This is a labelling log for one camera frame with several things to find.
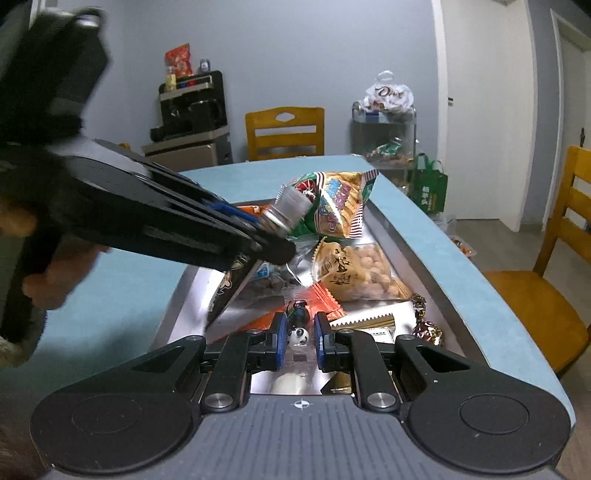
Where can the gold wrapped chocolate candy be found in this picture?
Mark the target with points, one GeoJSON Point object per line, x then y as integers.
{"type": "Point", "coordinates": [429, 332]}

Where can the long dark cartoon snack tube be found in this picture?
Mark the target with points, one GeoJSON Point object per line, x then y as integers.
{"type": "Point", "coordinates": [274, 226]}

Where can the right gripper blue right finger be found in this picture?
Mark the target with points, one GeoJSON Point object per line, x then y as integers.
{"type": "Point", "coordinates": [356, 353]}

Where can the yellow peanut snack bag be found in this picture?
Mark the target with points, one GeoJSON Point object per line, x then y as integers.
{"type": "Point", "coordinates": [357, 272]}

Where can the green shrimp chips bag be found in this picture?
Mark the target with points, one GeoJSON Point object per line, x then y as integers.
{"type": "Point", "coordinates": [337, 202]}

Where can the person's left hand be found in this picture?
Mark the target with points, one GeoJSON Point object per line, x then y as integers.
{"type": "Point", "coordinates": [71, 264]}

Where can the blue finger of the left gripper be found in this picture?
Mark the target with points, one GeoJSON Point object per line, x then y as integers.
{"type": "Point", "coordinates": [231, 211]}
{"type": "Point", "coordinates": [268, 247]}

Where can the white Dove plastic bag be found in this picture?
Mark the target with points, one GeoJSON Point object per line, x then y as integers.
{"type": "Point", "coordinates": [387, 96]}

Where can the orange small snack packet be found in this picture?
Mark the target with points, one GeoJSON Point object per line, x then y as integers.
{"type": "Point", "coordinates": [318, 298]}

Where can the black water dispenser machine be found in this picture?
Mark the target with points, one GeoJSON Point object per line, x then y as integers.
{"type": "Point", "coordinates": [197, 105]}

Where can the red snack bag on dispenser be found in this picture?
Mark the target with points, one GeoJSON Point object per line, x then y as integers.
{"type": "Point", "coordinates": [178, 59]}

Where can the clear sunflower seeds bag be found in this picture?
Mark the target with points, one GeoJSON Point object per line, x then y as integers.
{"type": "Point", "coordinates": [285, 279]}

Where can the glass shelf cart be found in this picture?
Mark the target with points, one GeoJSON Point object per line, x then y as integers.
{"type": "Point", "coordinates": [387, 140]}

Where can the green shopping bag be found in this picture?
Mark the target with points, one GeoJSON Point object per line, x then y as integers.
{"type": "Point", "coordinates": [429, 185]}

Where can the red orange long snack bar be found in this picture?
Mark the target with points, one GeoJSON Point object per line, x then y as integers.
{"type": "Point", "coordinates": [384, 322]}

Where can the beige cabinet under dispenser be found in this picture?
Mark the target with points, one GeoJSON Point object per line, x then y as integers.
{"type": "Point", "coordinates": [190, 152]}

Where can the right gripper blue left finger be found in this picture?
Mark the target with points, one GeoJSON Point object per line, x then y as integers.
{"type": "Point", "coordinates": [234, 360]}

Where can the middle wooden chair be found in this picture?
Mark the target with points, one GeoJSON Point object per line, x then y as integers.
{"type": "Point", "coordinates": [284, 132]}

